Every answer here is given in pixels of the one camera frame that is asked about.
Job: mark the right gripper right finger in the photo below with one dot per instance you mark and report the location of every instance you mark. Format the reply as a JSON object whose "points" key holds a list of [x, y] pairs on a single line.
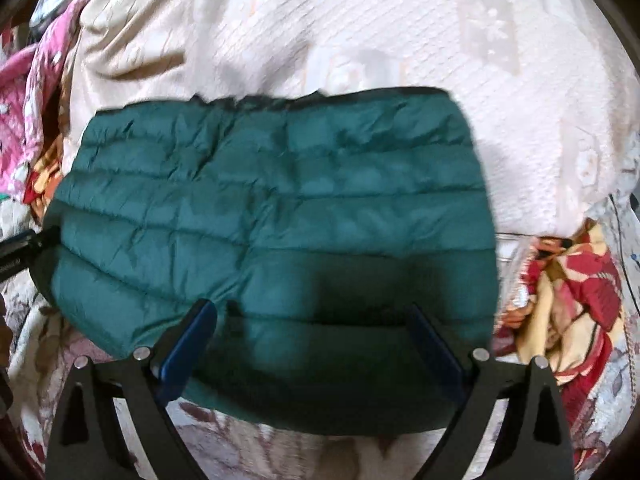
{"points": [[533, 441]]}

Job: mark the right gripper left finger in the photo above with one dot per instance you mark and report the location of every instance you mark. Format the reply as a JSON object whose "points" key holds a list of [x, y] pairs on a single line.
{"points": [[105, 408]]}

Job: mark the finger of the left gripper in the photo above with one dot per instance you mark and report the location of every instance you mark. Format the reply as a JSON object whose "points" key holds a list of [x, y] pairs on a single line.
{"points": [[19, 252]]}

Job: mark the dark green quilted puffer jacket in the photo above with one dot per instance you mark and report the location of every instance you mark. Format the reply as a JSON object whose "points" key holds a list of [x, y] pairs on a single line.
{"points": [[311, 224]]}

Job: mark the red and cream leaf blanket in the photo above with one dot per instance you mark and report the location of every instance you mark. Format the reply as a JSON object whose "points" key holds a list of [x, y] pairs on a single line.
{"points": [[40, 347]]}

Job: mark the red yellow floral cloth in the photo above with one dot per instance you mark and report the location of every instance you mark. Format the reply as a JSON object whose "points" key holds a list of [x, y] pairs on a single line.
{"points": [[565, 305]]}

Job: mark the pink penguin print garment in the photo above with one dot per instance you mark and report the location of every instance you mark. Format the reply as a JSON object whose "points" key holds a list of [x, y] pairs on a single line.
{"points": [[28, 80]]}

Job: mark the beige patterned quilt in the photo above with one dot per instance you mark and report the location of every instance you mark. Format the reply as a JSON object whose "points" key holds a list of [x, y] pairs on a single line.
{"points": [[547, 87]]}

